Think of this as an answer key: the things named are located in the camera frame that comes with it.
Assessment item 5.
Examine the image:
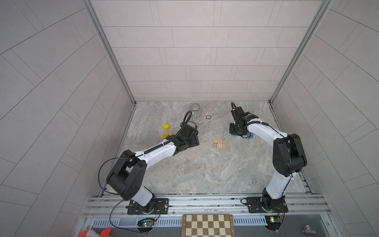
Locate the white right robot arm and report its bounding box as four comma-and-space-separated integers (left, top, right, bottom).
229, 102, 308, 212

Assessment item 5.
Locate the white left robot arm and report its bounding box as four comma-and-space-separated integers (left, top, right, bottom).
106, 122, 199, 213

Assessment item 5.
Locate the striped ceramic mug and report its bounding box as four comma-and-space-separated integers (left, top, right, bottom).
190, 103, 202, 118

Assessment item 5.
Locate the chessboard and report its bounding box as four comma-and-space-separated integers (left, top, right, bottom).
181, 214, 235, 237

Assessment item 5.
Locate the left controller board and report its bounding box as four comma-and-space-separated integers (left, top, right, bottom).
137, 218, 156, 233

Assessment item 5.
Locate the controller board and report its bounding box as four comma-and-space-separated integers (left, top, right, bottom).
265, 215, 282, 231
137, 218, 156, 233

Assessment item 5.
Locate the right controller board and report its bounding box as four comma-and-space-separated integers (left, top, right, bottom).
265, 215, 282, 231

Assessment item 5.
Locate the red object at bottom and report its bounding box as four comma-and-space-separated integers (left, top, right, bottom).
77, 228, 112, 237

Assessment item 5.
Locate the small metal object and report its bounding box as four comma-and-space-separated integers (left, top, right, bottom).
303, 225, 316, 236

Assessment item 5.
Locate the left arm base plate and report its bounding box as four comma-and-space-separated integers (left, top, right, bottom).
127, 197, 169, 215

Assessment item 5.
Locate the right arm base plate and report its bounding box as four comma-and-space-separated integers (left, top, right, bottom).
242, 196, 289, 213

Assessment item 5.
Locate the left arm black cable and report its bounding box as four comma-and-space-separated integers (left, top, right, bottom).
97, 110, 196, 233

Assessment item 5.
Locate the aluminium front rail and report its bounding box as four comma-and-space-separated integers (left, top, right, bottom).
83, 193, 331, 218

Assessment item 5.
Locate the aluminium corner frame post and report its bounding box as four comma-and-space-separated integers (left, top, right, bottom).
268, 0, 334, 104

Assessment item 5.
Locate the left corner frame post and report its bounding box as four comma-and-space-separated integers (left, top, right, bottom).
82, 0, 136, 105

